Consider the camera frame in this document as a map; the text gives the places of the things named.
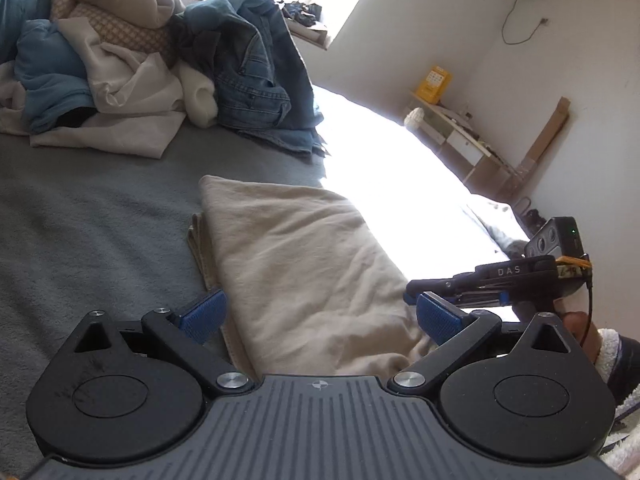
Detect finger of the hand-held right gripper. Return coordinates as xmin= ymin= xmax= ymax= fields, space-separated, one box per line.
xmin=404 ymin=266 xmax=510 ymax=308

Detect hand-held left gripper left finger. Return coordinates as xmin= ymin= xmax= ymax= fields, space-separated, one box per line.
xmin=72 ymin=287 xmax=251 ymax=396

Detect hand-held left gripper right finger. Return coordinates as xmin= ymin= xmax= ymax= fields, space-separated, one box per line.
xmin=390 ymin=291 xmax=576 ymax=396

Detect beige corduroy pants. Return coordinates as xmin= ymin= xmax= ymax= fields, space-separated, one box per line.
xmin=187 ymin=175 xmax=436 ymax=378

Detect person's right forearm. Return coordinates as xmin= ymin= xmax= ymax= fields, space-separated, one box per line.
xmin=592 ymin=327 xmax=640 ymax=411

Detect dark clothes pile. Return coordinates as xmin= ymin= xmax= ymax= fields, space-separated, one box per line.
xmin=282 ymin=2 xmax=323 ymax=26

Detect person's right hand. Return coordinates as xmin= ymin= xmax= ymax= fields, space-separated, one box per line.
xmin=561 ymin=311 xmax=601 ymax=363

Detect folded white garment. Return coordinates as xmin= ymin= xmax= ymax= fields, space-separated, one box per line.
xmin=465 ymin=197 xmax=533 ymax=258

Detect small black object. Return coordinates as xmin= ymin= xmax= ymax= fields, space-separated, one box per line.
xmin=520 ymin=207 xmax=546 ymax=231

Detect long cardboard strip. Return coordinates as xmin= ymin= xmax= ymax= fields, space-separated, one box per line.
xmin=517 ymin=97 xmax=571 ymax=176

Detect white low cabinet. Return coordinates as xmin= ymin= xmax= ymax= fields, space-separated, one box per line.
xmin=407 ymin=90 xmax=526 ymax=201

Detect bed with grey sheet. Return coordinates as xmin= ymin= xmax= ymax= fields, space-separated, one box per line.
xmin=0 ymin=85 xmax=541 ymax=480

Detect person's white fluffy robe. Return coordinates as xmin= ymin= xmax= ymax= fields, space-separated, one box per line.
xmin=597 ymin=405 xmax=640 ymax=478

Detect white cotton garment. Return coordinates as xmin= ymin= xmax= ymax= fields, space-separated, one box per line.
xmin=0 ymin=60 xmax=188 ymax=160

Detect yellow box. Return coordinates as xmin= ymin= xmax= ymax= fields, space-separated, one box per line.
xmin=415 ymin=65 xmax=453 ymax=106

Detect white fluffy garment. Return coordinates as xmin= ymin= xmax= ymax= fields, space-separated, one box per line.
xmin=177 ymin=60 xmax=221 ymax=129

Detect blue denim jeans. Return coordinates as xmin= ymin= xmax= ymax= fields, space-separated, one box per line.
xmin=172 ymin=0 xmax=331 ymax=158

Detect white satin shirt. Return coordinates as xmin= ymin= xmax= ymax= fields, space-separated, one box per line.
xmin=57 ymin=16 xmax=188 ymax=116

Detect dark grey garment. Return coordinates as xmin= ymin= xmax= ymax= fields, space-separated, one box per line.
xmin=167 ymin=10 xmax=221 ymax=81

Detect cardboard box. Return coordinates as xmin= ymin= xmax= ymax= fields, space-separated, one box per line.
xmin=290 ymin=25 xmax=331 ymax=51

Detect light blue garment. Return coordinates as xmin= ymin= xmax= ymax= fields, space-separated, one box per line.
xmin=14 ymin=19 xmax=98 ymax=133

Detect pink houndstooth garment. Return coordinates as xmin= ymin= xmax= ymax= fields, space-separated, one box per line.
xmin=50 ymin=0 xmax=176 ymax=56

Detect blue duvet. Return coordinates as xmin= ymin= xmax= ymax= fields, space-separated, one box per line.
xmin=0 ymin=0 xmax=61 ymax=63

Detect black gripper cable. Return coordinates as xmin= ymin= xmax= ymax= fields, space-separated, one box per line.
xmin=579 ymin=260 xmax=598 ymax=348

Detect black wall cord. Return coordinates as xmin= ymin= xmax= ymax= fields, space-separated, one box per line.
xmin=501 ymin=0 xmax=551 ymax=46

